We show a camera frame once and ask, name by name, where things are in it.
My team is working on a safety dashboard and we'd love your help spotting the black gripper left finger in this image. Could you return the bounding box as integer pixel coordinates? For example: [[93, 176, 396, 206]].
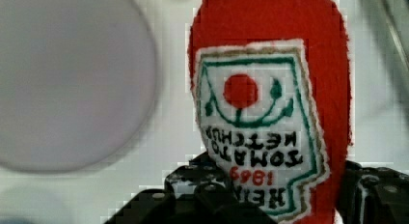
[[104, 153, 277, 224]]

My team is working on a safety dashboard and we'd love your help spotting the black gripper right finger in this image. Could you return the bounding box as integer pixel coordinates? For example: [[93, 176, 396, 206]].
[[337, 160, 409, 224]]

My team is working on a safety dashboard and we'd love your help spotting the red plush ketchup bottle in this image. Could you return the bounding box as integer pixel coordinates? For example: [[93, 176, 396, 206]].
[[188, 0, 351, 224]]

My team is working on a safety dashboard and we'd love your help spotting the grey round plate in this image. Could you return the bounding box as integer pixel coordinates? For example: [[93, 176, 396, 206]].
[[0, 0, 158, 173]]

